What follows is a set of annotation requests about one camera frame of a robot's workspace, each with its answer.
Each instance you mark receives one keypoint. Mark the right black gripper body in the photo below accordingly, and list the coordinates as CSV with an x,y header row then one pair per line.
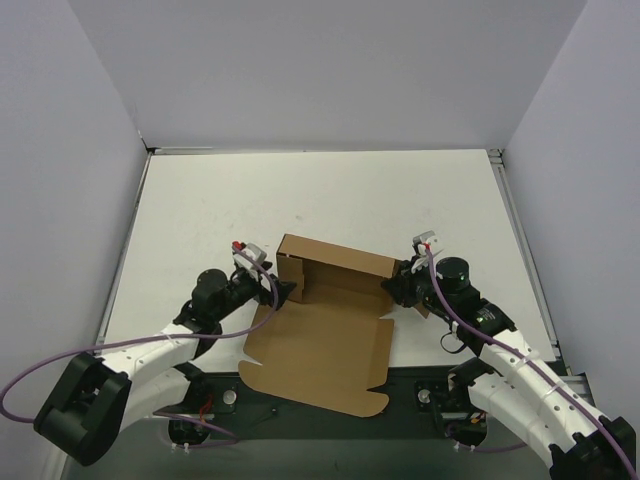
x,y
404,285

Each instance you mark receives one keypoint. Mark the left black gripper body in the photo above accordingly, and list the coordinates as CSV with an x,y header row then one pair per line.
x,y
267,288

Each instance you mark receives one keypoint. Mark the brown cardboard box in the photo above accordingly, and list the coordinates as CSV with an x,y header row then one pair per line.
x,y
329,345

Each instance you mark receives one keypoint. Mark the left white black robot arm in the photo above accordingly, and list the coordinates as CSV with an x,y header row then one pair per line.
x,y
97,397

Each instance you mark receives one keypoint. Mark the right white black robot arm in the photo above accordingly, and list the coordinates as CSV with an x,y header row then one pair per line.
x,y
507,379

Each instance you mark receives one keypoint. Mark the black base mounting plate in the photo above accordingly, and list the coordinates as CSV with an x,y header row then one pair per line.
x,y
419,407

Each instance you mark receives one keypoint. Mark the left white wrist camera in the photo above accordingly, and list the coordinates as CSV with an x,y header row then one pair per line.
x,y
247,255

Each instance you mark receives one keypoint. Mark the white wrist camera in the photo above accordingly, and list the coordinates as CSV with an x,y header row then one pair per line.
x,y
427,241
247,255

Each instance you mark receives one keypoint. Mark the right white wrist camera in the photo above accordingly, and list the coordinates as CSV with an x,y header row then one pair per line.
x,y
427,241

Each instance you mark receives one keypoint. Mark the left aluminium side rail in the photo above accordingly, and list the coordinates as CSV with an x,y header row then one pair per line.
x,y
110,301

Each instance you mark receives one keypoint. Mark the aluminium side rail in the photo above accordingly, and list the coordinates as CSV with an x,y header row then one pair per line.
x,y
497,164
110,301

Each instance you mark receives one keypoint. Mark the right aluminium side rail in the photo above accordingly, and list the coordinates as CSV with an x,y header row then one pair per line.
x,y
497,164

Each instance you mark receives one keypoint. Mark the aluminium front frame rail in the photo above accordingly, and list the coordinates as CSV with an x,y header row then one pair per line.
x,y
580,385

